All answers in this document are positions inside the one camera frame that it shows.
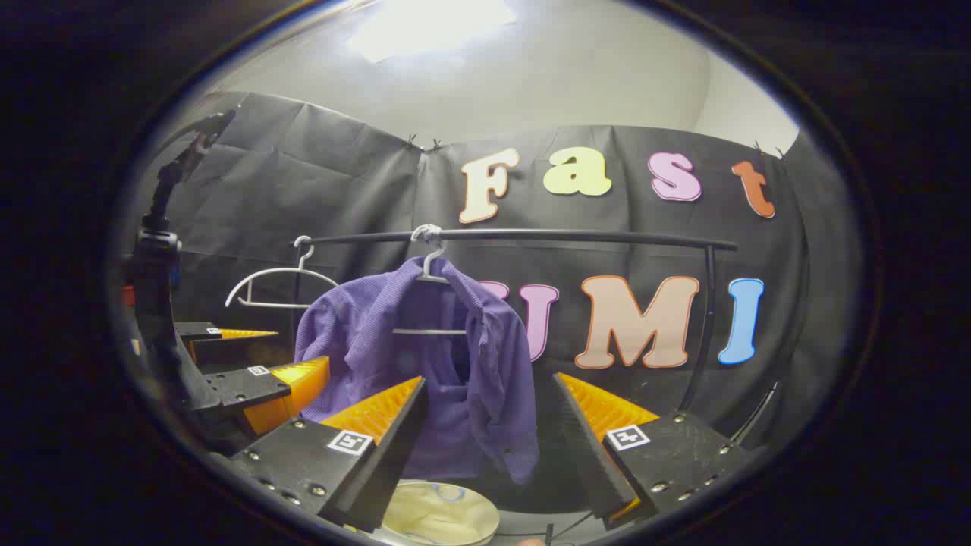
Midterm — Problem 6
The cream laundry hamper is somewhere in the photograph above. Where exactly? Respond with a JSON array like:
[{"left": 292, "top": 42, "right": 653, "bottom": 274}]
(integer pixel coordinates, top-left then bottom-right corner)
[{"left": 379, "top": 479, "right": 501, "bottom": 546}]

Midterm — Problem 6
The white plastic hanger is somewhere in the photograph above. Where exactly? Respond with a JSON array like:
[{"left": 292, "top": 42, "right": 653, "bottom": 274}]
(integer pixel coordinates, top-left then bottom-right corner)
[{"left": 225, "top": 235, "right": 340, "bottom": 310}]

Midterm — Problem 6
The black clothes rail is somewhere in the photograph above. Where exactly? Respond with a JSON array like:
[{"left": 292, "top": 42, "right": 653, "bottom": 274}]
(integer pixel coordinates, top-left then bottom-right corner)
[{"left": 291, "top": 227, "right": 740, "bottom": 414}]

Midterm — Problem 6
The purple knit garment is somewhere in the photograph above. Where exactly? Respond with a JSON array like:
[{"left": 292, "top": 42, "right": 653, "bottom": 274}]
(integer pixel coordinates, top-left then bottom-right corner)
[{"left": 294, "top": 256, "right": 541, "bottom": 486}]

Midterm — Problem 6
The ceiling light panel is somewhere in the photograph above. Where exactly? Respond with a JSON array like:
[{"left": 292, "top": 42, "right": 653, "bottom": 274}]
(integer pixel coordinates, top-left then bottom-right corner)
[{"left": 345, "top": 0, "right": 518, "bottom": 65}]

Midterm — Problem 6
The white hanger with taped hook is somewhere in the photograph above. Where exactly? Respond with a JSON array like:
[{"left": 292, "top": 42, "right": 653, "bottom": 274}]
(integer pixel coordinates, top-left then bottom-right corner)
[{"left": 392, "top": 224, "right": 469, "bottom": 337}]

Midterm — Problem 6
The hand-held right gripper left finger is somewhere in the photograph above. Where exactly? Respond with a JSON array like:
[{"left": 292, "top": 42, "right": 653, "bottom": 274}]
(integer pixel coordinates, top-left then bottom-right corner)
[{"left": 228, "top": 375, "right": 429, "bottom": 534}]

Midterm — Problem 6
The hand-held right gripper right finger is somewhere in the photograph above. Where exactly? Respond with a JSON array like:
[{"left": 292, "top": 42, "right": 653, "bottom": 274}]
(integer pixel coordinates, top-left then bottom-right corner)
[{"left": 551, "top": 372, "right": 767, "bottom": 532}]

